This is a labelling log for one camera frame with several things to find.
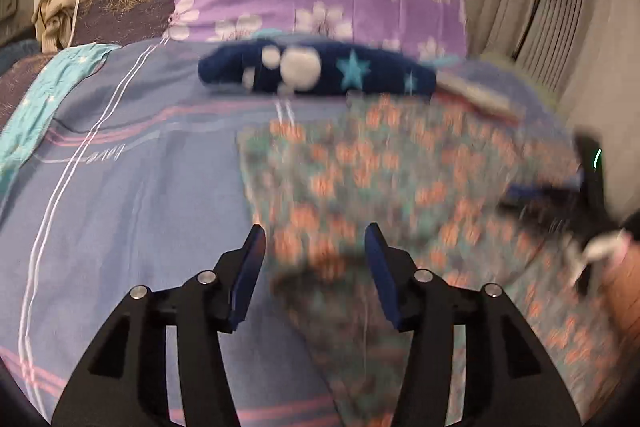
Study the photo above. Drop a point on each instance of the blue striped bed sheet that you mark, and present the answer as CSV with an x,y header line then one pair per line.
x,y
150,187

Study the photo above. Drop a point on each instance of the navy star-patterned cloth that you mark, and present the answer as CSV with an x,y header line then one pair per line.
x,y
380,72

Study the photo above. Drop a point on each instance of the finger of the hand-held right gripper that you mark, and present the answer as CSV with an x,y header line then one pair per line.
x,y
530,196

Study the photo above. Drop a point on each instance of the green floral garment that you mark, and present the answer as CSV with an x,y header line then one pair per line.
x,y
400,167

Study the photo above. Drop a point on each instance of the person's right hand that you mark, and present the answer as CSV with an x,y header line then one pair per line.
x,y
600,248

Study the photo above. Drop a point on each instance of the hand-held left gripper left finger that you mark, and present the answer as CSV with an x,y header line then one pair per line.
x,y
250,267

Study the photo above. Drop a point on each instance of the person's right forearm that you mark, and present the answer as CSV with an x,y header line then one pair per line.
x,y
622,297

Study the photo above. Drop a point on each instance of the teal cloth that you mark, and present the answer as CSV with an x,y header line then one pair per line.
x,y
45,92

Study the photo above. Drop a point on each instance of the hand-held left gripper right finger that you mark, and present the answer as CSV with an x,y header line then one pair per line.
x,y
381,267

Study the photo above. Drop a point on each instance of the beige crumpled cloth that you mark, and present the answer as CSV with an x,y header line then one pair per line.
x,y
52,14

